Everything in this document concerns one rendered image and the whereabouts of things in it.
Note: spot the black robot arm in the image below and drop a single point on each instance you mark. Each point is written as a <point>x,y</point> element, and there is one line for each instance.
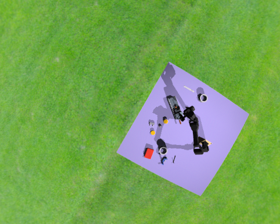
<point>194,125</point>

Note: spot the red block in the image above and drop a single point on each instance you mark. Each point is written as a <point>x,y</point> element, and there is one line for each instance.
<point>149,153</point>

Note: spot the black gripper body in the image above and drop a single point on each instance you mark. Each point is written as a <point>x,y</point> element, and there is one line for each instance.
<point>182,118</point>

